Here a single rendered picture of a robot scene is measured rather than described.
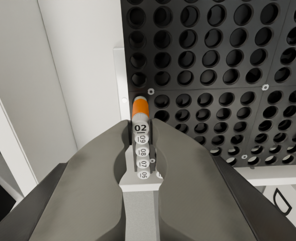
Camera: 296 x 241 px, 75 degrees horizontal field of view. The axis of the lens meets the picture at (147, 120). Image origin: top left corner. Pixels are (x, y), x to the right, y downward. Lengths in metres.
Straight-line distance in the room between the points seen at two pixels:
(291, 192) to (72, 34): 0.35
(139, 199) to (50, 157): 1.54
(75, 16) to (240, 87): 0.16
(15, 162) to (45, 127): 0.04
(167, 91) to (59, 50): 0.12
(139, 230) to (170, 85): 1.99
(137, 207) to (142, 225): 0.28
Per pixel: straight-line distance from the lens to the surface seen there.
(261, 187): 0.47
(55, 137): 0.22
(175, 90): 0.16
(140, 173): 0.19
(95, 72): 0.22
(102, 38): 0.21
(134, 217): 1.93
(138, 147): 0.17
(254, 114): 0.19
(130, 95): 0.16
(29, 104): 0.18
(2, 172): 0.51
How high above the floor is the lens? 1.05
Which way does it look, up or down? 59 degrees down
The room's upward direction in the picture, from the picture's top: 176 degrees clockwise
